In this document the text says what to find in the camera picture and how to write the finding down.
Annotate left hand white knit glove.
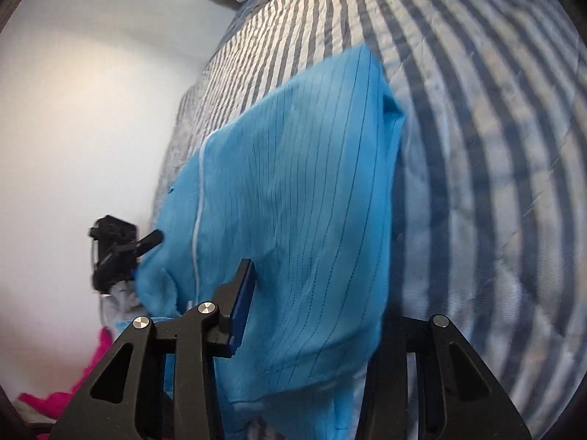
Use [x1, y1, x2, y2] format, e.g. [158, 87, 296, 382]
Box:
[99, 281, 144, 330]

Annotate blue white striped quilt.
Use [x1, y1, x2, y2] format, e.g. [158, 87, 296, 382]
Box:
[154, 0, 586, 439]

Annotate light blue striped work jacket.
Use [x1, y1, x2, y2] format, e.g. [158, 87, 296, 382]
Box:
[136, 46, 404, 439]

